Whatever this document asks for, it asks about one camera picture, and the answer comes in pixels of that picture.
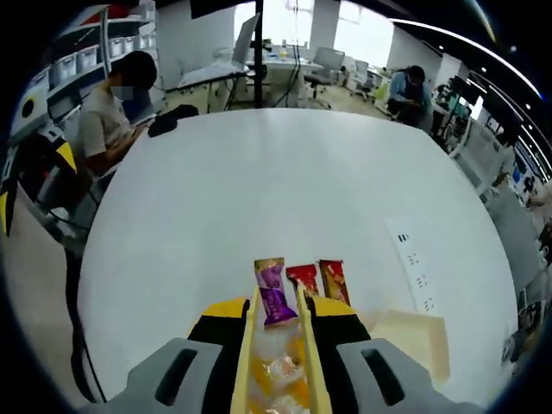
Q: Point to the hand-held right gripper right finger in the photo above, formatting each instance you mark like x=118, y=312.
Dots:
x=340, y=332

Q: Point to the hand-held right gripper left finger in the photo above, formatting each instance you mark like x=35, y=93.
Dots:
x=215, y=336

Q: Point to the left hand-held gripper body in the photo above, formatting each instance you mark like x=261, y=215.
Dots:
x=36, y=125

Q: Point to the yellow food tongs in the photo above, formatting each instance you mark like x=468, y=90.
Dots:
x=246, y=353

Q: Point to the orange food snack packet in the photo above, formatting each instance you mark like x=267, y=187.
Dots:
x=334, y=280

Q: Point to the red food snack packet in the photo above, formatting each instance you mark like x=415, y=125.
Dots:
x=304, y=278

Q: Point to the purple food snack packet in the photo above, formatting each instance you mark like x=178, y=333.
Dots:
x=274, y=297

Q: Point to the yellow food snack packet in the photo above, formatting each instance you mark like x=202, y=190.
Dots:
x=280, y=371

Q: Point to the beige hexagonal food container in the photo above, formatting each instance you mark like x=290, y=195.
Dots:
x=414, y=340

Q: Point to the metal shelf with storage bins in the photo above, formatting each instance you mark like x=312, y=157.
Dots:
x=86, y=56

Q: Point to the white table power strip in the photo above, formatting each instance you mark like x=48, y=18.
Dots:
x=416, y=267

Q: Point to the black pouch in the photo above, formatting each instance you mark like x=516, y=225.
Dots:
x=172, y=121

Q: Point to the white tilted monitor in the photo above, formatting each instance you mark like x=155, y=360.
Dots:
x=246, y=39

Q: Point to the black stand pole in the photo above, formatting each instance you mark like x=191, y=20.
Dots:
x=259, y=56

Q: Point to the white desk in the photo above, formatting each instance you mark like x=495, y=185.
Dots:
x=276, y=69

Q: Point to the grey office chair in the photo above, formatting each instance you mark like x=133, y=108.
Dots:
x=323, y=64

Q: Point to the long ceiling light strip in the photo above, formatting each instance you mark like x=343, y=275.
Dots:
x=414, y=23

